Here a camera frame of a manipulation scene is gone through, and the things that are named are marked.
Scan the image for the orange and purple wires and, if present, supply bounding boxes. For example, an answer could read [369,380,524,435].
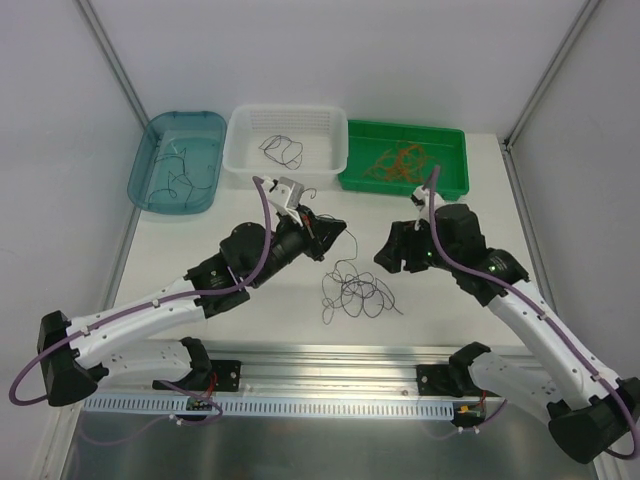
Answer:
[339,269,405,321]

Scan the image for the orange wire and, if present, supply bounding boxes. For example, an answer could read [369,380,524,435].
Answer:
[379,139,426,176]
[399,142,448,184]
[362,144,421,184]

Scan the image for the thin purple wire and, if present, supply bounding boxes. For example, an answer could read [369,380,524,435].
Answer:
[258,132,304,170]

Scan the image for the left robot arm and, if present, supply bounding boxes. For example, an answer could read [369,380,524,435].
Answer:
[36,207,347,407]

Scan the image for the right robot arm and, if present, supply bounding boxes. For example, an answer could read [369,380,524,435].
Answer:
[374,199,639,464]

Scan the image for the white perforated plastic basket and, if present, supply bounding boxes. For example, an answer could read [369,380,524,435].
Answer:
[222,104,349,189]

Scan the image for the green plastic tray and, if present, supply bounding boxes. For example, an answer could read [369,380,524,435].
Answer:
[338,120,470,201]

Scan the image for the translucent blue plastic bin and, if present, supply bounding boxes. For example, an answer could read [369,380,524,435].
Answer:
[127,111,227,215]

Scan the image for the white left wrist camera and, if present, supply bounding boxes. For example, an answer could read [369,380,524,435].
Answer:
[262,176,305,226]

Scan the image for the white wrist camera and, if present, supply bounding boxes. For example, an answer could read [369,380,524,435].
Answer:
[410,185,446,221]
[262,176,305,226]

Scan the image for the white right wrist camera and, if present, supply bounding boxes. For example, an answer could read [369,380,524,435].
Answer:
[410,185,446,221]

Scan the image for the aluminium mounting rail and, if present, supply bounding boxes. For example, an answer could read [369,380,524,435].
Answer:
[99,339,551,401]

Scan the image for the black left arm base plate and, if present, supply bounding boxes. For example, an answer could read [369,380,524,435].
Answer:
[203,359,242,393]

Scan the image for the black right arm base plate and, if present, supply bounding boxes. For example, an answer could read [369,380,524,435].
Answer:
[415,364,458,397]

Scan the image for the slotted white cable duct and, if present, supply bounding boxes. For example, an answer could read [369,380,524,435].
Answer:
[84,394,454,421]

